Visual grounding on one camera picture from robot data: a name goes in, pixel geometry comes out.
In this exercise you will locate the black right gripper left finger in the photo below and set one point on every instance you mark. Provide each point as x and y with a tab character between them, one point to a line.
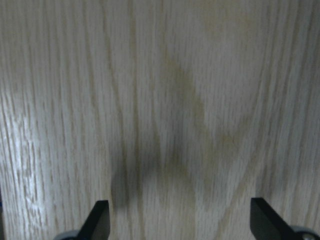
97	225

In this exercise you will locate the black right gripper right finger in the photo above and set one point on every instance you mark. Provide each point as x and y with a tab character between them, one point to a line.
266	224

